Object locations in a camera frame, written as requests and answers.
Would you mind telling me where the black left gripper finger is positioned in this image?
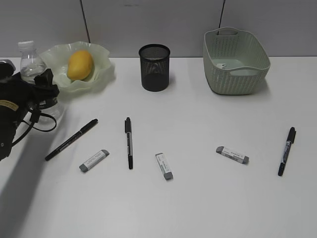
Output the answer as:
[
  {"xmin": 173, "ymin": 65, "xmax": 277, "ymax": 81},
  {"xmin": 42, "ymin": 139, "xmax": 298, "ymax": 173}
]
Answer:
[{"xmin": 34, "ymin": 68, "xmax": 57, "ymax": 88}]

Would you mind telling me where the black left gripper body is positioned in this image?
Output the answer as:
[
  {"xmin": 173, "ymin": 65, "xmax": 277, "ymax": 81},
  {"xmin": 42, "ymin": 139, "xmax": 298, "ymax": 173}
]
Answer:
[{"xmin": 9, "ymin": 73, "xmax": 59, "ymax": 117}]

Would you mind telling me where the clear water bottle green label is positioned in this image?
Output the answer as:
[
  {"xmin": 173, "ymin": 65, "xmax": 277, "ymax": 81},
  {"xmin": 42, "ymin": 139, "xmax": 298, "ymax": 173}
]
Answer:
[{"xmin": 18, "ymin": 41, "xmax": 64, "ymax": 120}]

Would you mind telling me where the yellow mango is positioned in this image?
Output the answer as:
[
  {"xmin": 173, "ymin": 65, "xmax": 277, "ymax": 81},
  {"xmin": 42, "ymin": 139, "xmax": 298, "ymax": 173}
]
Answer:
[{"xmin": 67, "ymin": 50, "xmax": 94, "ymax": 81}]

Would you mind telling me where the waste paper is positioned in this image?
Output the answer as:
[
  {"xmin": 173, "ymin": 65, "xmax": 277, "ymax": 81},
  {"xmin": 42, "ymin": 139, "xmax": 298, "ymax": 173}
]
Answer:
[{"xmin": 216, "ymin": 63, "xmax": 228, "ymax": 70}]

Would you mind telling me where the black blue marker pen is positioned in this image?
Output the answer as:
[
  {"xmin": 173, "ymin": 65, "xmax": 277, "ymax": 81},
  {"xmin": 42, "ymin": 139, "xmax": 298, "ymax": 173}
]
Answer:
[{"xmin": 278, "ymin": 127, "xmax": 296, "ymax": 177}]

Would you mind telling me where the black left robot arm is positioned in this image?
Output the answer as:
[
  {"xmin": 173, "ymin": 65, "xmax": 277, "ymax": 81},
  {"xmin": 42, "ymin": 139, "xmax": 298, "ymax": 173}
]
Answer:
[{"xmin": 0, "ymin": 59, "xmax": 59, "ymax": 159}]

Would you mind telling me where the pale green wavy glass plate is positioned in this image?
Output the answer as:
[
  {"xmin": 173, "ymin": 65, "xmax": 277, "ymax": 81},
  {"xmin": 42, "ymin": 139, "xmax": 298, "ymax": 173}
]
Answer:
[{"xmin": 40, "ymin": 41, "xmax": 114, "ymax": 93}]

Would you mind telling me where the grey white eraser left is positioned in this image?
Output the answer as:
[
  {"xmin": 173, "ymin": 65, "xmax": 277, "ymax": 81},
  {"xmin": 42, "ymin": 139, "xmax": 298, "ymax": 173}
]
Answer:
[{"xmin": 79, "ymin": 149, "xmax": 109, "ymax": 173}]

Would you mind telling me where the grey white eraser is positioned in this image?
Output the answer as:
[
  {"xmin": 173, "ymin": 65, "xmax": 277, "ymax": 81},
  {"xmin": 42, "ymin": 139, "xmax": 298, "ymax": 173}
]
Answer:
[
  {"xmin": 79, "ymin": 149, "xmax": 109, "ymax": 173},
  {"xmin": 155, "ymin": 153, "xmax": 173, "ymax": 180},
  {"xmin": 216, "ymin": 146, "xmax": 249, "ymax": 165}
]

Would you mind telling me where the black mesh pen holder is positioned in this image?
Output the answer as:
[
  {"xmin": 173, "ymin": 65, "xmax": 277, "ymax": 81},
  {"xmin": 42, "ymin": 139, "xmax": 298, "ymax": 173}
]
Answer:
[{"xmin": 139, "ymin": 44, "xmax": 170, "ymax": 92}]

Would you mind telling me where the grey white eraser centre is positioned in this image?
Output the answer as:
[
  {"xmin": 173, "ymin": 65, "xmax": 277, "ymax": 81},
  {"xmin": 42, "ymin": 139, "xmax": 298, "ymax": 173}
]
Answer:
[{"xmin": 155, "ymin": 153, "xmax": 173, "ymax": 180}]

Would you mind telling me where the pale green woven plastic basket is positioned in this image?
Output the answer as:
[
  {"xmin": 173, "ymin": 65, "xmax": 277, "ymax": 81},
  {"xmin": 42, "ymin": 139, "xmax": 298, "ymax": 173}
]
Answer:
[{"xmin": 203, "ymin": 27, "xmax": 270, "ymax": 95}]

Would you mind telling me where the grey white eraser right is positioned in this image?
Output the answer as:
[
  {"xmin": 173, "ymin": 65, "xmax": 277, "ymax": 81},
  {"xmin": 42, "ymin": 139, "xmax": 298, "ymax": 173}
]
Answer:
[{"xmin": 216, "ymin": 146, "xmax": 249, "ymax": 165}]

